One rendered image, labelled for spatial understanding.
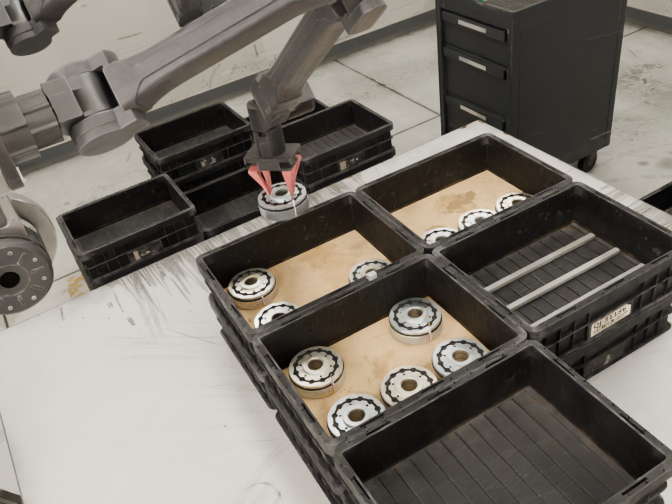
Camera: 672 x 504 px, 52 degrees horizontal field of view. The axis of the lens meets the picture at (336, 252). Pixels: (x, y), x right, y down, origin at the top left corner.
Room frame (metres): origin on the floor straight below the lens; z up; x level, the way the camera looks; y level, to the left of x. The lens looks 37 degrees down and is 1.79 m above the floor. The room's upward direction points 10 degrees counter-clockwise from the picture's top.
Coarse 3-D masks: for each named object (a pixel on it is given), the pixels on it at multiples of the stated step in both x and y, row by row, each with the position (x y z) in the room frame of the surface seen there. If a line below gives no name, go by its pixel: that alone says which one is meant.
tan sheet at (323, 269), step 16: (336, 240) 1.30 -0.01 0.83; (352, 240) 1.29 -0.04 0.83; (304, 256) 1.26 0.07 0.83; (320, 256) 1.25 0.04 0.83; (336, 256) 1.24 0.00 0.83; (352, 256) 1.23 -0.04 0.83; (368, 256) 1.22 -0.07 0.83; (384, 256) 1.21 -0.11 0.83; (272, 272) 1.22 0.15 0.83; (288, 272) 1.21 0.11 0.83; (304, 272) 1.20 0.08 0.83; (320, 272) 1.19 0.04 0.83; (336, 272) 1.18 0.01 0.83; (224, 288) 1.20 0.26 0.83; (288, 288) 1.16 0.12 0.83; (304, 288) 1.15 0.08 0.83; (320, 288) 1.14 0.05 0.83; (336, 288) 1.13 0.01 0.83; (304, 304) 1.10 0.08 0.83
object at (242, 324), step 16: (352, 192) 1.34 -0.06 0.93; (320, 208) 1.30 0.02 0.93; (368, 208) 1.27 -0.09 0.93; (272, 224) 1.27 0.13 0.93; (384, 224) 1.20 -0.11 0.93; (240, 240) 1.23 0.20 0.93; (208, 256) 1.19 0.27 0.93; (416, 256) 1.07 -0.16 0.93; (224, 304) 1.03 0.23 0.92; (240, 320) 0.97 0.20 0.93; (272, 320) 0.95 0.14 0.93
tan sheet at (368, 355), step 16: (384, 320) 1.01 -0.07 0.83; (448, 320) 0.98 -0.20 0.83; (352, 336) 0.98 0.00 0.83; (368, 336) 0.97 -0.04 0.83; (384, 336) 0.96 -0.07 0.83; (448, 336) 0.93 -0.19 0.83; (464, 336) 0.93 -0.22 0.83; (352, 352) 0.94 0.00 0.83; (368, 352) 0.93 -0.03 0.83; (384, 352) 0.92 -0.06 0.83; (400, 352) 0.91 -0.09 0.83; (416, 352) 0.91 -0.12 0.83; (432, 352) 0.90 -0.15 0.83; (288, 368) 0.92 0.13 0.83; (352, 368) 0.89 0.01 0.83; (368, 368) 0.89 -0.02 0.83; (384, 368) 0.88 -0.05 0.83; (352, 384) 0.86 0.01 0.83; (368, 384) 0.85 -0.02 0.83; (304, 400) 0.84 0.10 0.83; (320, 400) 0.83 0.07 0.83; (336, 400) 0.82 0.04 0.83; (320, 416) 0.79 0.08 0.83
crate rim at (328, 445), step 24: (408, 264) 1.05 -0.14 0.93; (432, 264) 1.04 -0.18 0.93; (360, 288) 1.00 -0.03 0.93; (312, 312) 0.96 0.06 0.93; (264, 336) 0.92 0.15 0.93; (264, 360) 0.86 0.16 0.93; (480, 360) 0.78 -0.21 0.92; (288, 384) 0.79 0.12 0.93; (432, 384) 0.74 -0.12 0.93; (312, 432) 0.69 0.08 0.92; (360, 432) 0.67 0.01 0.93
